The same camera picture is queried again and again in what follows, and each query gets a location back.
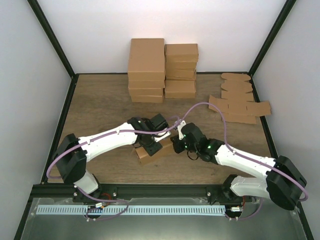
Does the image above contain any bottom large folded box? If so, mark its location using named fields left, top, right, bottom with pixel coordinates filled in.
left=130, top=95, right=164, bottom=103

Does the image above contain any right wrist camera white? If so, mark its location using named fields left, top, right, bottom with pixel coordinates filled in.
left=175, top=119, right=186, bottom=140

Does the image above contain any stack of flat cardboard blanks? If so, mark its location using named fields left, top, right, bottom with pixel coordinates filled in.
left=208, top=73, right=271, bottom=124

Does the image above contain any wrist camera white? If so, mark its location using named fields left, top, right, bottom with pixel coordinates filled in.
left=153, top=131, right=171, bottom=142
left=175, top=119, right=186, bottom=140

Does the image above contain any top large folded cardboard box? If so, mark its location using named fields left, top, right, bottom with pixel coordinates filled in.
left=127, top=38, right=165, bottom=81

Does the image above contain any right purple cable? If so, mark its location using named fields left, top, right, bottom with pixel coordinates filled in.
left=181, top=101, right=309, bottom=222

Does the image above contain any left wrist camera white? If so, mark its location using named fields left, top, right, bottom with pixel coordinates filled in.
left=153, top=131, right=171, bottom=142

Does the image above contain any purple cable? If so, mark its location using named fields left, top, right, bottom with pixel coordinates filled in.
left=46, top=115, right=183, bottom=223
left=181, top=101, right=309, bottom=222

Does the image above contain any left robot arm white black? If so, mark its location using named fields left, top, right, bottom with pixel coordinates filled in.
left=53, top=113, right=171, bottom=202

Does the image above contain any light blue slotted cable duct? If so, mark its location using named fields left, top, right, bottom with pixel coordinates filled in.
left=35, top=205, right=226, bottom=217

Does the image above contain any black aluminium frame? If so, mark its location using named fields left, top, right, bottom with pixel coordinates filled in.
left=13, top=0, right=316, bottom=240

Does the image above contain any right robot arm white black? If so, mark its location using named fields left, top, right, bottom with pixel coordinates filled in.
left=170, top=123, right=307, bottom=211

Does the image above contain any grey metal base plate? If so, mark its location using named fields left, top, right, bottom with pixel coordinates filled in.
left=22, top=198, right=307, bottom=240

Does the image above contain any top small folded cardboard box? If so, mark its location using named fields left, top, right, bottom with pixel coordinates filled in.
left=165, top=43, right=199, bottom=62

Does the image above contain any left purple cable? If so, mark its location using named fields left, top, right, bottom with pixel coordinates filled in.
left=46, top=115, right=183, bottom=223

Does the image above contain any bottom small folded box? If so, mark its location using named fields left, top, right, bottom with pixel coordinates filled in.
left=164, top=80, right=197, bottom=99

